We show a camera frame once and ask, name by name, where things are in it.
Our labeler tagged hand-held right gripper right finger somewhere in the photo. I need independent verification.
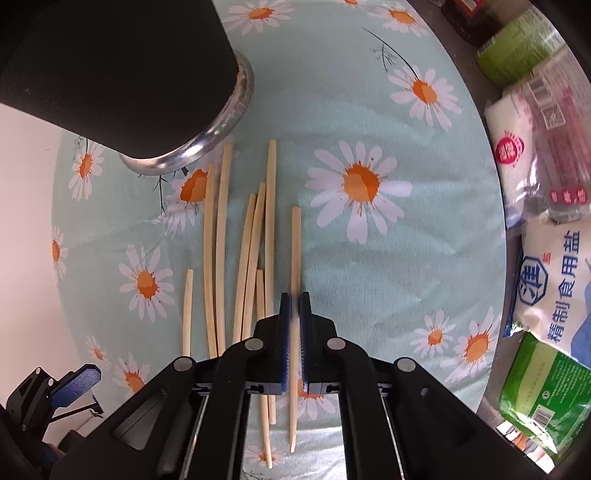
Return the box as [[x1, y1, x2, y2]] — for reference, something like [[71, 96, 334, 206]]
[[298, 292, 550, 480]]

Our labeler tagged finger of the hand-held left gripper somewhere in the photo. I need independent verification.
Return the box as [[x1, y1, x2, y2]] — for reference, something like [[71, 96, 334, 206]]
[[48, 364, 105, 418]]

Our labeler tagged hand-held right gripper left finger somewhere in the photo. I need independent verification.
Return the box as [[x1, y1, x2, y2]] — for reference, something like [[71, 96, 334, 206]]
[[48, 292, 293, 480]]

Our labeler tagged wooden chopstick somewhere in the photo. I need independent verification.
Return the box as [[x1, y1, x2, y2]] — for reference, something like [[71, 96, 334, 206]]
[[288, 207, 303, 453]]

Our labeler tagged bunch of wooden chopsticks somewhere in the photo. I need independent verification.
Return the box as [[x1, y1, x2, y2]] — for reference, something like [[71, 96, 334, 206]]
[[181, 140, 279, 469]]

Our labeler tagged black metal-rimmed utensil cup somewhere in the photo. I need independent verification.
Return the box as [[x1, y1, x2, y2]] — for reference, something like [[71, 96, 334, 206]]
[[0, 0, 256, 177]]

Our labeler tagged daisy print tablecloth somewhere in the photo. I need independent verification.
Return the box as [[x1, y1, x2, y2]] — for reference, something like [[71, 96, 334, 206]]
[[50, 0, 509, 480]]

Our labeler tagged green packet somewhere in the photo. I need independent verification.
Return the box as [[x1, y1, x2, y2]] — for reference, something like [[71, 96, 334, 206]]
[[496, 332, 591, 472]]

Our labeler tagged white salt bag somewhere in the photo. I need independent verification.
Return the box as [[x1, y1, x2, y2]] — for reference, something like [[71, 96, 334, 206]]
[[503, 217, 591, 365]]

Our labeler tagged white packet with red logo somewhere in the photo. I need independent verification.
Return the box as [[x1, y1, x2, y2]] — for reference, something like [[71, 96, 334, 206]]
[[484, 85, 550, 232]]

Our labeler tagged clear pink printed packet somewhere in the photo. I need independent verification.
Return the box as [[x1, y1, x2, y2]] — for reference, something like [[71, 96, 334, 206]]
[[522, 48, 591, 222]]

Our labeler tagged green label oil bottle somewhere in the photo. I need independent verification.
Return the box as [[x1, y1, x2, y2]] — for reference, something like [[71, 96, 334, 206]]
[[475, 4, 566, 88]]

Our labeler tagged dark sauce bottle red label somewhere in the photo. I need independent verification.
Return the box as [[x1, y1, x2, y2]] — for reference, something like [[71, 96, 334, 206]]
[[441, 0, 513, 47]]

